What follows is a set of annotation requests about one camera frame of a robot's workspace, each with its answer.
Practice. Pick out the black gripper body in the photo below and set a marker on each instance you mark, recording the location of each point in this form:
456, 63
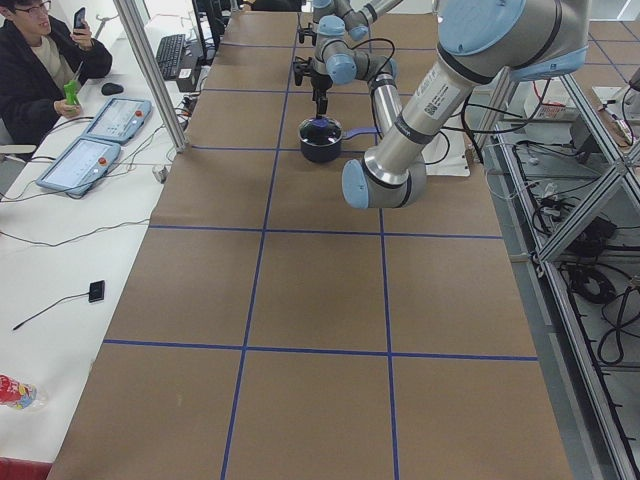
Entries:
314, 36
320, 90

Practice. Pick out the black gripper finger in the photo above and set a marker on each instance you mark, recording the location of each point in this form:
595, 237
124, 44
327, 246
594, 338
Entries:
321, 106

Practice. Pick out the glass lid with blue knob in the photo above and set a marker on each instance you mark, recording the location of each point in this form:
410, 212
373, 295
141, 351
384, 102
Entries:
319, 132

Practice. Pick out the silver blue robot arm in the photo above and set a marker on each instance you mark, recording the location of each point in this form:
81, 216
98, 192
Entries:
476, 40
335, 18

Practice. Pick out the black keyboard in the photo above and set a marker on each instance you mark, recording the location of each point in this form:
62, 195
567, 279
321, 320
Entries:
169, 55

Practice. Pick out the upper teach pendant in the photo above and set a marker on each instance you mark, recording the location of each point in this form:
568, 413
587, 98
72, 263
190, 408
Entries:
119, 120

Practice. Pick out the teach pendant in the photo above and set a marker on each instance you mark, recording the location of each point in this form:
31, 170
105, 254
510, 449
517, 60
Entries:
119, 120
84, 162

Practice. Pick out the black computer mouse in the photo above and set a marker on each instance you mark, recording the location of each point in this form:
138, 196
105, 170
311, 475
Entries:
110, 88

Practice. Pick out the lower teach pendant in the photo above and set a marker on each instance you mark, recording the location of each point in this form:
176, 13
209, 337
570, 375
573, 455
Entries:
84, 162

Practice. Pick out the person in black jacket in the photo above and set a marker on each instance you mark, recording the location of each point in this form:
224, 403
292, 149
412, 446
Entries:
39, 56

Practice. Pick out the small black device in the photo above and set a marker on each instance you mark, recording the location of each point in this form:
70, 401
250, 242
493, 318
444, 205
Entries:
96, 291

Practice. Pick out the red plastic bottle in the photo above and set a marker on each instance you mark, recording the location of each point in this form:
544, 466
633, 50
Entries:
21, 396

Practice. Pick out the blue saucepan with handle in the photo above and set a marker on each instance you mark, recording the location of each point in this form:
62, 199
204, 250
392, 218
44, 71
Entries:
328, 153

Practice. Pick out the aluminium frame post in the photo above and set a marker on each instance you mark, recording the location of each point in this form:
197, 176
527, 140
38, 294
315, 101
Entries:
134, 28

